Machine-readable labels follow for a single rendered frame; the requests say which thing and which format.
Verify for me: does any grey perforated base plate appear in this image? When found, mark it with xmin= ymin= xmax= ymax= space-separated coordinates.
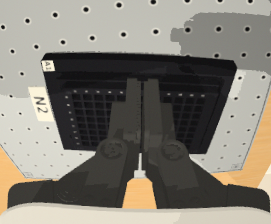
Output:
xmin=0 ymin=0 xmax=271 ymax=180

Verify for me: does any black well plate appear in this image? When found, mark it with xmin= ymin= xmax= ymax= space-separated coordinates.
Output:
xmin=59 ymin=75 xmax=219 ymax=153

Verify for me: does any cream label with n2 text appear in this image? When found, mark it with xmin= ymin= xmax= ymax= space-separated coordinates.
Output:
xmin=28 ymin=86 xmax=54 ymax=121

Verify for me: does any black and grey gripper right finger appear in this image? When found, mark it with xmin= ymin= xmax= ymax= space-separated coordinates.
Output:
xmin=141 ymin=79 xmax=270 ymax=213

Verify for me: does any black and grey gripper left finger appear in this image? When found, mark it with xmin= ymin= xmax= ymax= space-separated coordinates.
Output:
xmin=7 ymin=78 xmax=141 ymax=209

